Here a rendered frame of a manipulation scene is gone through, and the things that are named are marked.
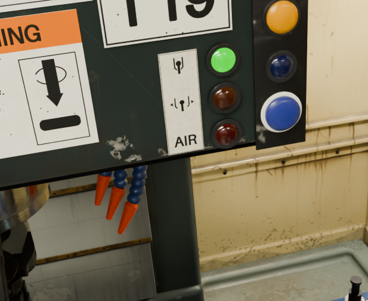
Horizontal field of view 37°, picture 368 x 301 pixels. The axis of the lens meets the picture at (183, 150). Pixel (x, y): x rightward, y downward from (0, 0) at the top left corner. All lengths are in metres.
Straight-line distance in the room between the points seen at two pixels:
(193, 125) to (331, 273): 1.54
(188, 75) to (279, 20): 0.08
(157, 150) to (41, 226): 0.80
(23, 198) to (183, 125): 0.25
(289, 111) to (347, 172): 1.43
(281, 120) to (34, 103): 0.20
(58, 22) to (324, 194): 1.56
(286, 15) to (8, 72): 0.21
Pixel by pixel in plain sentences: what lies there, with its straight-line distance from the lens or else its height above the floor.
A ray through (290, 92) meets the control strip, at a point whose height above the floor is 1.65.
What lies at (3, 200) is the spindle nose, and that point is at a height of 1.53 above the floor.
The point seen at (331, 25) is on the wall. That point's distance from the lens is 1.66.
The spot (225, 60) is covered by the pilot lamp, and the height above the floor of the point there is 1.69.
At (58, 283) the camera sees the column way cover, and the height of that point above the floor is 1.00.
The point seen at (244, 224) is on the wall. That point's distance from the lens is 1.84.
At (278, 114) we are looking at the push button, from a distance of 0.46.
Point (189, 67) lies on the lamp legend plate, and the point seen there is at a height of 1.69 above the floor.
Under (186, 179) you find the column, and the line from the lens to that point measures 1.27.
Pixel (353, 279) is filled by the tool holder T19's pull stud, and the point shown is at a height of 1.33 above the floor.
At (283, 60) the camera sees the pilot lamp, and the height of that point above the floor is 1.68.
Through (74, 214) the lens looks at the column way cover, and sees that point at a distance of 1.23.
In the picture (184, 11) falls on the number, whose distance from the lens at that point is 0.42.
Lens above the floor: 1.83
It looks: 27 degrees down
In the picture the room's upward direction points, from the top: 5 degrees counter-clockwise
